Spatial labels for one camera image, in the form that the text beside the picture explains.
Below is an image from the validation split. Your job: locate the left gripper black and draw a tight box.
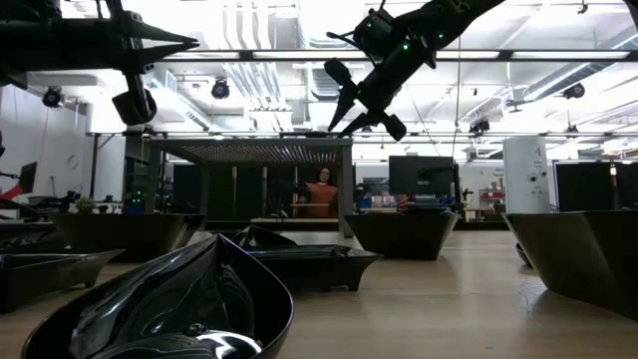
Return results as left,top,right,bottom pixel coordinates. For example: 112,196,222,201
105,0,200,127

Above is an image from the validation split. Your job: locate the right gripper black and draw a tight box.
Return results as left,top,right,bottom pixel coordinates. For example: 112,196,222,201
323,47,437,143

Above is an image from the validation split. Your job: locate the black computer monitor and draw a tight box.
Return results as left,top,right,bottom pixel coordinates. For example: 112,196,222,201
388,155,461,199
17,161,39,195
554,160,638,213

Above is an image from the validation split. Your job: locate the person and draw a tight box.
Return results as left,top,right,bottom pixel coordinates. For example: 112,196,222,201
298,167,340,219

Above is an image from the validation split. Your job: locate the black overhead beam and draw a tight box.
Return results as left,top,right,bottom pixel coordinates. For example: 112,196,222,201
158,48,638,63

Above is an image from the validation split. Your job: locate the white round pillar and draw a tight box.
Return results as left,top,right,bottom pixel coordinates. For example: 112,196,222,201
501,135,552,215

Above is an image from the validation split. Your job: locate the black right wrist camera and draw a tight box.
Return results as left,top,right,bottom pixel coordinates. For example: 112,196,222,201
326,8,400,55

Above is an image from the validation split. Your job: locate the black horizontal rail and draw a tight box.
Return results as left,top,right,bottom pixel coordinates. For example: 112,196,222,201
84,130,638,139

